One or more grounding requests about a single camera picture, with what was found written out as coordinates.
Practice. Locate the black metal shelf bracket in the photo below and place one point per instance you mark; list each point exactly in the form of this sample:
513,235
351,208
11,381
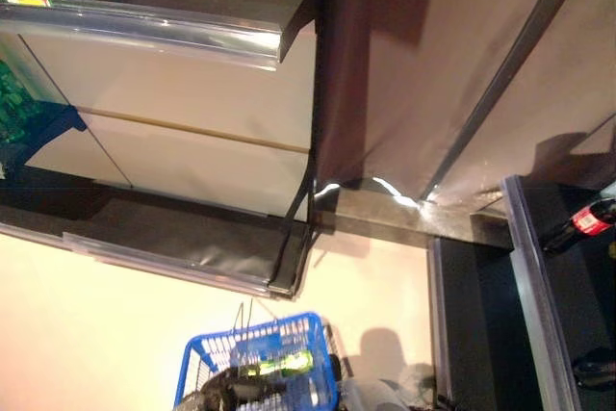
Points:
289,257

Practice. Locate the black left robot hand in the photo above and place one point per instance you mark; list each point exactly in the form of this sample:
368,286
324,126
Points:
231,389

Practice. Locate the grey metal pole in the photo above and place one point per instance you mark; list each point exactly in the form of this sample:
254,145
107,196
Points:
505,79

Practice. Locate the grey stone plinth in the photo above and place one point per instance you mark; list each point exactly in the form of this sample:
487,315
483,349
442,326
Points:
385,213

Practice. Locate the blue plastic shopping basket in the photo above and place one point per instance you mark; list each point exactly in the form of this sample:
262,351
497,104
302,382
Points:
327,358

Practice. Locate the beige shelving back panel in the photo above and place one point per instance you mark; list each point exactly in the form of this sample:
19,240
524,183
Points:
192,93

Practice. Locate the green patterned snack pack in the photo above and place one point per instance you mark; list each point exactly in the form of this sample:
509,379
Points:
12,108

